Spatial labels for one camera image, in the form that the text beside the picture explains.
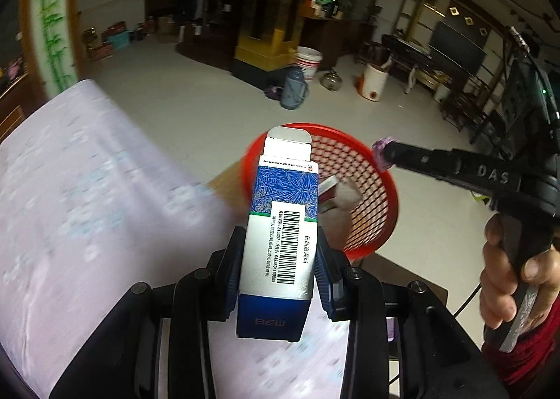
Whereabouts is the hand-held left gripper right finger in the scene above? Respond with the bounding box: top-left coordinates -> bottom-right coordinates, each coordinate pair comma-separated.
314,228 -> 510,399

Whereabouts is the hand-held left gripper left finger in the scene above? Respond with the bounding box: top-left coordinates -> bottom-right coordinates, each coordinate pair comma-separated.
50,226 -> 248,399

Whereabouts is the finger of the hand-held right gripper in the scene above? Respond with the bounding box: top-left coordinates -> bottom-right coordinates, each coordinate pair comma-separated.
385,140 -> 524,202

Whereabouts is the blue white medicine box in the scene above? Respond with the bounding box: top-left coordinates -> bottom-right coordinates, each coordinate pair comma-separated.
236,126 -> 320,342

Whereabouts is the red plastic mesh basket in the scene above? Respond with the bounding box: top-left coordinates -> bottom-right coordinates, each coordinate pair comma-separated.
240,122 -> 400,262

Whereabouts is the person's right forearm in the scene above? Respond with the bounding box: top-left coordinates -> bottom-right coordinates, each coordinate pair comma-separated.
481,289 -> 560,386

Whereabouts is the person's right hand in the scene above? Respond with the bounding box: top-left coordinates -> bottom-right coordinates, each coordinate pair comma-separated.
479,213 -> 560,332

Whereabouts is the white orange container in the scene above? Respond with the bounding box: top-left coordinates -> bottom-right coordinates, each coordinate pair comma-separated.
358,62 -> 389,101

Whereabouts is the black television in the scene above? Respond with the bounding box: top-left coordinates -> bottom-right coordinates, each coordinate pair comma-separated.
429,21 -> 487,76

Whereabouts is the metal kettle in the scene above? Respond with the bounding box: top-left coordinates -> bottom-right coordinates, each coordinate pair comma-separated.
320,68 -> 343,90

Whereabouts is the floral purple tablecloth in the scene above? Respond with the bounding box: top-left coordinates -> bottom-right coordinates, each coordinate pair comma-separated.
0,79 -> 351,399

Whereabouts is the white plastic bucket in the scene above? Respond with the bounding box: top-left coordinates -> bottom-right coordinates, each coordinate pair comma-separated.
295,46 -> 323,81

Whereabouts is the blue thermos jug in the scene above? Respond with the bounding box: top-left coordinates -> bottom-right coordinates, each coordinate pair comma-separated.
280,65 -> 310,110

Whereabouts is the wooden cabinet yellow base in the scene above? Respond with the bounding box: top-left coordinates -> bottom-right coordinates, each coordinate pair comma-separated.
232,0 -> 394,80

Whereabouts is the cardboard box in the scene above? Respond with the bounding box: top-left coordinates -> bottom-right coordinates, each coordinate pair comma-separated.
156,16 -> 180,44

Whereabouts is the wooden stair railing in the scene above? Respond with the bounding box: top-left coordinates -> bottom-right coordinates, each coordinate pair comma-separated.
177,0 -> 239,45

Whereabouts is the bamboo painted pillar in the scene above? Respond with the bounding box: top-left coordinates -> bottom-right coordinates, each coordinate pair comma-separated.
20,0 -> 88,95

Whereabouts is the black cable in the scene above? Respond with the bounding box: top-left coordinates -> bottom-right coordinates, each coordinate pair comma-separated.
453,281 -> 482,316

